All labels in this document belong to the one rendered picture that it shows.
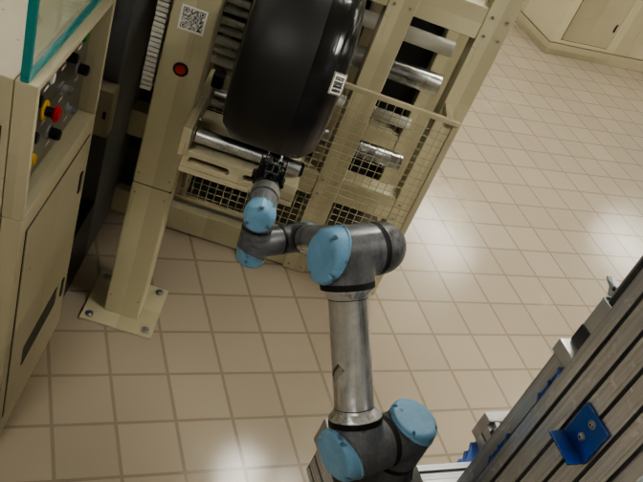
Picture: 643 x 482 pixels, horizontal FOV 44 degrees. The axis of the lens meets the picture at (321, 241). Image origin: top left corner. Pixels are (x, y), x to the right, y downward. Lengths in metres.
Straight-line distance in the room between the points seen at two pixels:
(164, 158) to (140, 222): 0.28
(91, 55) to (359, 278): 1.07
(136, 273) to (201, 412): 0.54
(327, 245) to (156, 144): 1.06
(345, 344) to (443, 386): 1.69
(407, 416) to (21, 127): 1.04
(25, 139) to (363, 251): 0.77
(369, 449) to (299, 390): 1.33
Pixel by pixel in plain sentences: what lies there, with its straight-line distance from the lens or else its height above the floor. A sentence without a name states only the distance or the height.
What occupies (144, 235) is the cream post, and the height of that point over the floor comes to 0.41.
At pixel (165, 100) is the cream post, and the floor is 0.94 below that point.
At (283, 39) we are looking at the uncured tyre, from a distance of 2.12.
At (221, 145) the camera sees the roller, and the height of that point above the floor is 0.90.
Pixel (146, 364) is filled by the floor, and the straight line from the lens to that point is 2.90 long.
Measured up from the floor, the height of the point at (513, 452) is 1.03.
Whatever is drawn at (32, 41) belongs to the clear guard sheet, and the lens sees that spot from 1.71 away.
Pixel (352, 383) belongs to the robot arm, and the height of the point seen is 1.02.
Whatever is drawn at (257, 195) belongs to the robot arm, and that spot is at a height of 1.09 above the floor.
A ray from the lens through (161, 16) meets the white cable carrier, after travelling 2.38.
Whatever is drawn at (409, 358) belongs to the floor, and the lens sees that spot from 3.32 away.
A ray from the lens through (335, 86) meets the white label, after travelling 2.13.
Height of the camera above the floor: 2.19
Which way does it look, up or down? 37 degrees down
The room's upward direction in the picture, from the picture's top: 23 degrees clockwise
